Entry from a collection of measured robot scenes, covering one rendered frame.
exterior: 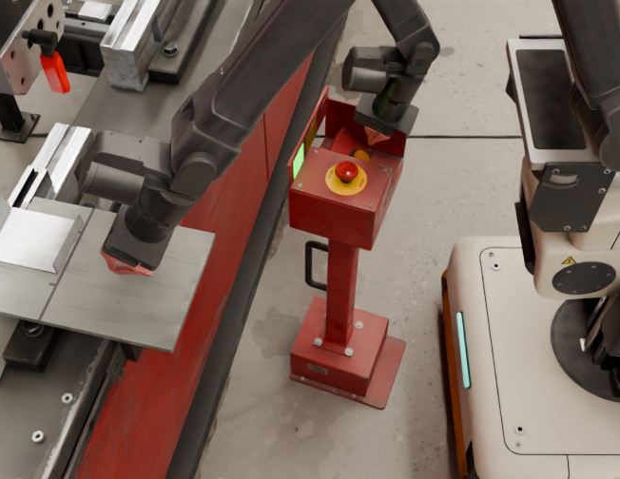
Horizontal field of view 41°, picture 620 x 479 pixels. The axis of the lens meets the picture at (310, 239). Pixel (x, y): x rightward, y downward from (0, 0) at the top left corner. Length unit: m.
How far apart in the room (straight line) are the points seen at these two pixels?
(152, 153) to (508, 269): 1.24
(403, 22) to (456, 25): 1.68
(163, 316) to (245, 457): 1.02
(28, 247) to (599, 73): 0.74
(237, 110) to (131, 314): 0.35
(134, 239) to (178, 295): 0.12
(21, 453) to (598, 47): 0.84
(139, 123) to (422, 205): 1.17
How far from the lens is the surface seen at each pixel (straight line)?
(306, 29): 0.79
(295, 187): 1.45
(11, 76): 1.06
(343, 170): 1.43
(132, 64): 1.45
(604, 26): 0.88
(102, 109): 1.48
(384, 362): 2.13
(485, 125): 2.65
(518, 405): 1.83
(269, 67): 0.81
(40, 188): 1.23
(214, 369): 2.09
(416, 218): 2.39
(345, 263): 1.71
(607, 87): 0.92
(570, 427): 1.84
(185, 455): 2.01
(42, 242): 1.16
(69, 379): 1.19
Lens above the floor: 1.92
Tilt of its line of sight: 55 degrees down
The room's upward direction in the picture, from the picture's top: straight up
